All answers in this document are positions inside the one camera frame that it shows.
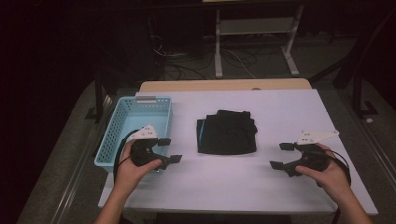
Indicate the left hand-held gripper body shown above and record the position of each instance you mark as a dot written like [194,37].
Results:
[141,152]

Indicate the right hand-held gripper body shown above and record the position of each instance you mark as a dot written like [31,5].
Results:
[313,157]

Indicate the light blue plastic basket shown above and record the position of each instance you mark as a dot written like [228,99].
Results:
[137,115]

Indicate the black pants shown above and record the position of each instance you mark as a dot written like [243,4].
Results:
[227,133]

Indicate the person's left hand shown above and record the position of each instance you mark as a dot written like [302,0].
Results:
[129,175]

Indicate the person's right hand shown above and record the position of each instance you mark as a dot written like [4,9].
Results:
[330,179]

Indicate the white table board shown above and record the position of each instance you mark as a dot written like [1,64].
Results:
[280,109]

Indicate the small white round object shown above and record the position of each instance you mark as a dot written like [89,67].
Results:
[369,120]

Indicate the black metal stand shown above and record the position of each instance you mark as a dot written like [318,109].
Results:
[356,93]

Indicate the wooden table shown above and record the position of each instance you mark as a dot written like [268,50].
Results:
[218,84]

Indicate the white metal stand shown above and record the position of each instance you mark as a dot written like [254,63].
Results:
[255,26]

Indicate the metal floor rail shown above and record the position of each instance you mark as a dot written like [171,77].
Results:
[74,179]
[373,146]

